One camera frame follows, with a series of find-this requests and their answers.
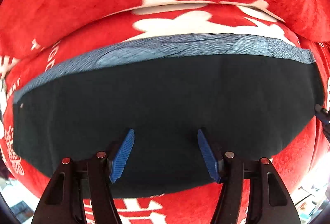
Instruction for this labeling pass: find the red wedding blanket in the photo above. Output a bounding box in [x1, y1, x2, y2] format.
[1, 0, 329, 223]

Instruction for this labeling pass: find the black pants patterned waistband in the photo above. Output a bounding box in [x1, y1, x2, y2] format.
[13, 33, 324, 198]

